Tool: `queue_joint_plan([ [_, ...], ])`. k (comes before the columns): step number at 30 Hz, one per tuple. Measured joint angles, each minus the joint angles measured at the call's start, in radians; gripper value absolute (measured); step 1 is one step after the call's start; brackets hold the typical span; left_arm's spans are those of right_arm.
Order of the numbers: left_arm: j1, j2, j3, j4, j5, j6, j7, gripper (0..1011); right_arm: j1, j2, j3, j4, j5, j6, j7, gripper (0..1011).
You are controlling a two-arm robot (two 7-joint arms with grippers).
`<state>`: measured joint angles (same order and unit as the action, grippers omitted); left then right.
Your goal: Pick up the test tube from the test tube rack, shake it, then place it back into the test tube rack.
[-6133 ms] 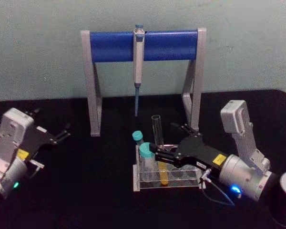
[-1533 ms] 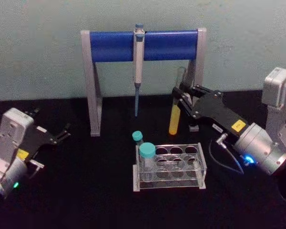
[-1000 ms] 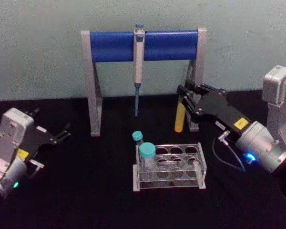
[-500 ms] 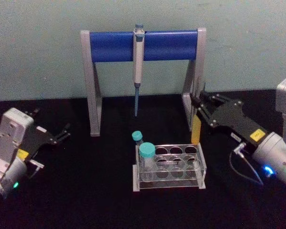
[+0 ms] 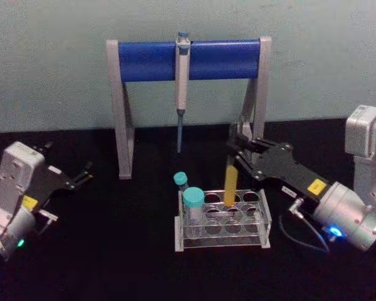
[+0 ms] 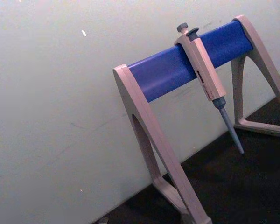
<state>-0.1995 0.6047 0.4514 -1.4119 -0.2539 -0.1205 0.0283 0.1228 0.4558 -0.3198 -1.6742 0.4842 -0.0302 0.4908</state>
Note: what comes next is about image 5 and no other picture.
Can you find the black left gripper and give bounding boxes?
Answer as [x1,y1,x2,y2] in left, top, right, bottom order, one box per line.
[22,141,94,215]

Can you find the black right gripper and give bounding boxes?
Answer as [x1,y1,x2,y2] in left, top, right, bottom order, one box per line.
[226,120,329,205]

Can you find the yellow plastic tube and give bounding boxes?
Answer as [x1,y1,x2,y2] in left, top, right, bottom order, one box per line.
[223,156,239,207]

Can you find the small teal capped clear tube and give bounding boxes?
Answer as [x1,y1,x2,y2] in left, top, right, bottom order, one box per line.
[172,171,189,218]

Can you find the large teal capped clear tube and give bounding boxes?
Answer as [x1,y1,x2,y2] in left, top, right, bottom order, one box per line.
[182,186,206,238]

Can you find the clear acrylic tube rack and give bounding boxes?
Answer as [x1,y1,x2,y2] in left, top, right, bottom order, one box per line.
[174,187,273,253]

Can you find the white pipette with blue tip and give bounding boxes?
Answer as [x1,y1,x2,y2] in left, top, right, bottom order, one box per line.
[174,30,191,154]

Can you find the black table cloth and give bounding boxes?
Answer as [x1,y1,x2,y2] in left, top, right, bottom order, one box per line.
[0,118,376,301]

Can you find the grey stand with blue bar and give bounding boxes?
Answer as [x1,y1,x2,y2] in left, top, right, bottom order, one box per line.
[105,35,273,181]

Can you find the thin dark gripper cable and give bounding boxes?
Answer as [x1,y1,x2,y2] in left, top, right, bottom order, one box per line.
[278,197,330,253]

